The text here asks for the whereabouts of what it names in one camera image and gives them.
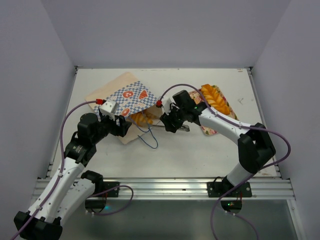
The checkered paper bag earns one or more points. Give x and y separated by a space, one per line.
132 97

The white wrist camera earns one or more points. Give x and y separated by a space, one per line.
165 104
108 108

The floral tray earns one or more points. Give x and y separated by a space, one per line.
197 99

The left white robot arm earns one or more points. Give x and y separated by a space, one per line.
70 186

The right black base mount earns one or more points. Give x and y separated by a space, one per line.
220 186

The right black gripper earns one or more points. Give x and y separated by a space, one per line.
171 122

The aluminium rail frame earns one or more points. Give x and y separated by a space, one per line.
196 188

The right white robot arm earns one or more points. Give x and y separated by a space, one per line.
255 147

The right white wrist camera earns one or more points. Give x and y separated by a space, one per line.
165 104

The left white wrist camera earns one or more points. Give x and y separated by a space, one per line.
108 108

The metal tongs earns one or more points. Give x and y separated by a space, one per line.
167 125

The twisted orange bread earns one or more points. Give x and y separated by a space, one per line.
214 98

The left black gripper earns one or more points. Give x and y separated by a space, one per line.
124 125

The small orange bread roll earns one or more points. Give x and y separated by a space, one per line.
141 120

